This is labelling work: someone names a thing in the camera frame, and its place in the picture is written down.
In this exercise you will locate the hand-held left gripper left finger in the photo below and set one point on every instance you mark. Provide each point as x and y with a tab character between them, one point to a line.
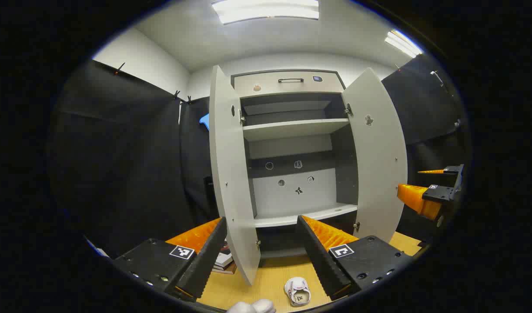
207	261

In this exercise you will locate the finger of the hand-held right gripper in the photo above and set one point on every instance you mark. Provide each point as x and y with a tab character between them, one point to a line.
453	169
416	198

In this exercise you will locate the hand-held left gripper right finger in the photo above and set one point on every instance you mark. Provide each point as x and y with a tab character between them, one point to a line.
320	261

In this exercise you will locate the white yellow-soled shoe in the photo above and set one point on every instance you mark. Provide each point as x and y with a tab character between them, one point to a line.
298	291

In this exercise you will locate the grey shoe cabinet door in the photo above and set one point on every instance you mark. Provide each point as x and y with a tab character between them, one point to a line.
231	174
379	165

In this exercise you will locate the grey shoe cabinet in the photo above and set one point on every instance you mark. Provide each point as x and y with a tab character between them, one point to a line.
292	200

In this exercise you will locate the grey cabinet drawer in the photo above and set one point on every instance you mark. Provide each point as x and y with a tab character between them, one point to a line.
270	86

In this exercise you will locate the dark thin book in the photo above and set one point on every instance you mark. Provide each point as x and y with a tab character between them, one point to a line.
222	267

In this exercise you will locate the white photo cover book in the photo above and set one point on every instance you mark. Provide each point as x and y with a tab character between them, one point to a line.
223	258

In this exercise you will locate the brown cover book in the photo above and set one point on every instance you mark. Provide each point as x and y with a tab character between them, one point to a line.
225	271

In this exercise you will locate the ceiling light panel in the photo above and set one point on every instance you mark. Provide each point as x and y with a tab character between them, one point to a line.
403	43
266	11

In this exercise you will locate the black backdrop cloth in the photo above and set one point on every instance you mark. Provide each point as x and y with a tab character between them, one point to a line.
118	152

